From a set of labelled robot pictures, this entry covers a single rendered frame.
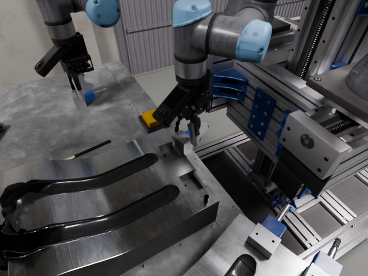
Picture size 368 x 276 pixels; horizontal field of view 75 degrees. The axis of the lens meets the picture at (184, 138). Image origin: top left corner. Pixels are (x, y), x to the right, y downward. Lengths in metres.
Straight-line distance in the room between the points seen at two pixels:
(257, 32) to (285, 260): 0.42
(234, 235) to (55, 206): 0.35
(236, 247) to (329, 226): 0.95
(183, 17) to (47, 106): 0.67
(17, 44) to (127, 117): 1.78
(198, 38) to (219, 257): 0.42
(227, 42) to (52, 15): 0.50
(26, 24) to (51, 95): 1.44
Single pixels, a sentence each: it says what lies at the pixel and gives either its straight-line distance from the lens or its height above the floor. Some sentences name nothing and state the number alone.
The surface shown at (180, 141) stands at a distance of 0.68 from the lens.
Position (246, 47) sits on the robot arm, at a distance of 0.48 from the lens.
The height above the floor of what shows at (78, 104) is 0.82.
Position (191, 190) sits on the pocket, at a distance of 0.57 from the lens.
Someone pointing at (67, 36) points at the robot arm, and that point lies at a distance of 0.83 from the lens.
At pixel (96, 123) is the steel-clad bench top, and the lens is 0.87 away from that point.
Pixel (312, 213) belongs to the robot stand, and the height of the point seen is 0.21.
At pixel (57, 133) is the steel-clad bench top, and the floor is 0.80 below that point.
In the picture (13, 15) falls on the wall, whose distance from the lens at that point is 2.45.
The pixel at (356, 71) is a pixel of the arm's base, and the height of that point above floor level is 1.07.
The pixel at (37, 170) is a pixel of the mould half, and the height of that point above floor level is 0.93.
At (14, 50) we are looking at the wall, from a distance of 2.54.
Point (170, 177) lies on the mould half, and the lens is 0.55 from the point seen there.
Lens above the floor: 1.34
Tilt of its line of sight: 45 degrees down
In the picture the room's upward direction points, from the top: straight up
